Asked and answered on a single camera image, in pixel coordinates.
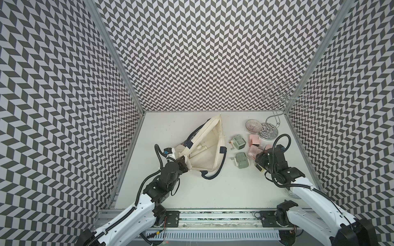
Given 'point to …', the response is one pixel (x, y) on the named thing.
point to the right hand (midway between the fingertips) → (260, 160)
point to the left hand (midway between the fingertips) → (185, 158)
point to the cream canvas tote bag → (204, 148)
